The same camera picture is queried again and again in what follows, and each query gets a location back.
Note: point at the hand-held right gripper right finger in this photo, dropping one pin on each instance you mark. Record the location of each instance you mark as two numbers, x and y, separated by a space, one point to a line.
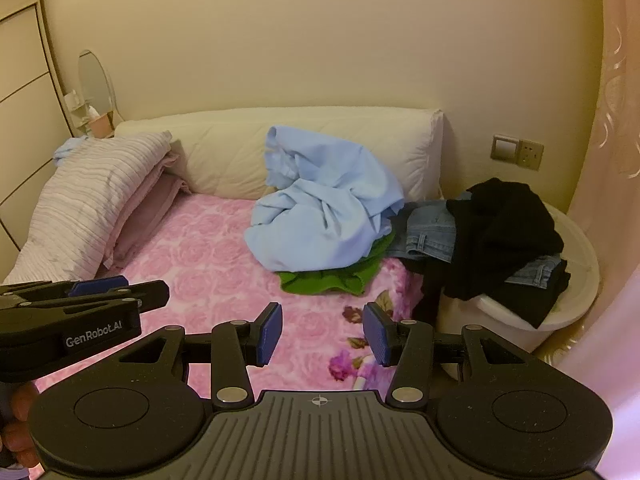
380 335

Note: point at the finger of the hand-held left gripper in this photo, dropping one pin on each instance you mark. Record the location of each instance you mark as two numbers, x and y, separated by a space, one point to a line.
97 285
150 294

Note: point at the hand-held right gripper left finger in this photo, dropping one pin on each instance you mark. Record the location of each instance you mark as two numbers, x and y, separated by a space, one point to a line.
267 334

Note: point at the light blue sweatshirt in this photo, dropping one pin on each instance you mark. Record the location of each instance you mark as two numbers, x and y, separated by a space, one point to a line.
320 220

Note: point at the person's left hand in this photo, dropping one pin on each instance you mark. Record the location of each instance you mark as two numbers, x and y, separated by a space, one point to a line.
20 405

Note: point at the green garment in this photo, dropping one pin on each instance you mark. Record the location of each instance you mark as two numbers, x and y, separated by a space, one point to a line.
320 282

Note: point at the pink floral blanket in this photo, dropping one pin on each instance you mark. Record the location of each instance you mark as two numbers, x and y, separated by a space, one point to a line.
200 240

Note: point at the mauve folded blanket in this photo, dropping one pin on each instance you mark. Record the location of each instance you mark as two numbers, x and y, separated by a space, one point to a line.
145 215

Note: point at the striped folded quilt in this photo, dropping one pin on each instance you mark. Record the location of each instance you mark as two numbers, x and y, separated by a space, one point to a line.
85 200

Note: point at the blue jeans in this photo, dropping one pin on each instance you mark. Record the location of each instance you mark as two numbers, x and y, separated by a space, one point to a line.
425 235

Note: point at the small light blue cloth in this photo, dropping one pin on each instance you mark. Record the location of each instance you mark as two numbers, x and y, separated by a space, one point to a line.
70 150

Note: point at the pink cup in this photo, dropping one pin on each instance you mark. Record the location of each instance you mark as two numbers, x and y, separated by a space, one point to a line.
101 126

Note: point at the long white pillow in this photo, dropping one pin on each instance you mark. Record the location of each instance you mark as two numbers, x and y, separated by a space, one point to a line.
225 150

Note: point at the black garment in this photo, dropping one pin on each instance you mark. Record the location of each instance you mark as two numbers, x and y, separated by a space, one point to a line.
500 225

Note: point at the white holder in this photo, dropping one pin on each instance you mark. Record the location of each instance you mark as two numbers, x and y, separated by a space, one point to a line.
77 107

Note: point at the white laundry basket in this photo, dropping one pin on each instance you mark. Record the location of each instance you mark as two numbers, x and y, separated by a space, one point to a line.
575 280

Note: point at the cream wardrobe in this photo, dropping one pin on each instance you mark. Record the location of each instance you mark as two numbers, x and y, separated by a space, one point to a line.
20 85

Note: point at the pink curtain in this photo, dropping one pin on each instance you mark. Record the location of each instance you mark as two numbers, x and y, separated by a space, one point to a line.
615 160

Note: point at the wall light switch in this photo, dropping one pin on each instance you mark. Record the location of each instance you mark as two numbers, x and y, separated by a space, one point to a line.
504 148

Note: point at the wall power socket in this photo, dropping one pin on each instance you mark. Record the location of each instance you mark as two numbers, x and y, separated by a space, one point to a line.
530 155

